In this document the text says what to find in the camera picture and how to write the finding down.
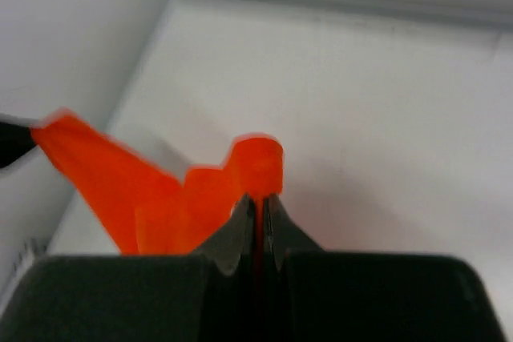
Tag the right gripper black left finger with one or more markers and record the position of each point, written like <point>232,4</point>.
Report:
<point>230,247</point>

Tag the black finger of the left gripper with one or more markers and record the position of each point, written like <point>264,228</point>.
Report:
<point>16,139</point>

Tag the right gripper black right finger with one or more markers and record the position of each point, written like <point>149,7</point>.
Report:
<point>283,237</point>

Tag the orange t shirt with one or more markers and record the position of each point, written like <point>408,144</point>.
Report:
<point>145,209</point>

